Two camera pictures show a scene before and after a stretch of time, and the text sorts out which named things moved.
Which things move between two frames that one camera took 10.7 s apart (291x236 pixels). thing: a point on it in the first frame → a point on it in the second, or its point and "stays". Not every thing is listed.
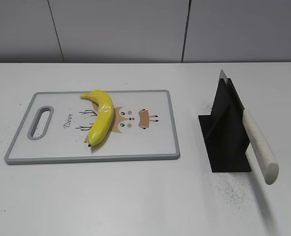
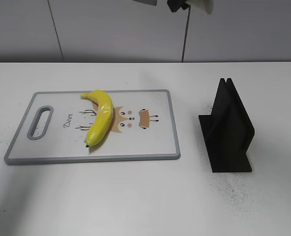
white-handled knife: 261,149 → 206,5
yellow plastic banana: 102,122 stays
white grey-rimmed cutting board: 57,127 stays
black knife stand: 224,133 stays
